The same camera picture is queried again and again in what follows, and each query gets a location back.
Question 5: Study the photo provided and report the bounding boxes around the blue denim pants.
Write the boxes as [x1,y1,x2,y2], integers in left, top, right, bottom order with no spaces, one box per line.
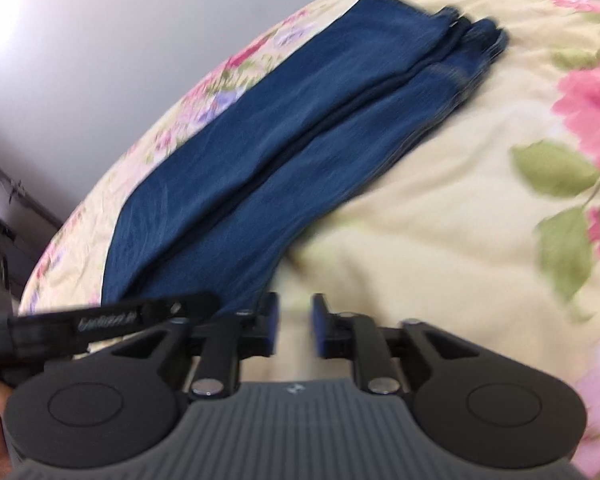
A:
[100,0,510,318]

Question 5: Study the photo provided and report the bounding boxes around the floral yellow blanket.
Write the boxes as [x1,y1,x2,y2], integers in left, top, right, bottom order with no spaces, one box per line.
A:
[17,0,600,480]

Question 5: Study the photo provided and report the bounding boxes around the dark door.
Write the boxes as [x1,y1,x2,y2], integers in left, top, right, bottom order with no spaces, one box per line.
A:
[0,147,66,261]

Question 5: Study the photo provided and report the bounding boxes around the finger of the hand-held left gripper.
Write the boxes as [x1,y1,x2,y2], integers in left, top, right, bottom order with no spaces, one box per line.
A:
[145,291,222,325]

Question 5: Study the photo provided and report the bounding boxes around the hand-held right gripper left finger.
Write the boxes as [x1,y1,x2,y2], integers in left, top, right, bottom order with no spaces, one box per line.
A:
[87,292,281,401]

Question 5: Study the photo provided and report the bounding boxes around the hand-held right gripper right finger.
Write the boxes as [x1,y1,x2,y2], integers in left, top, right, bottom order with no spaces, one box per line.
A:
[311,294,501,397]

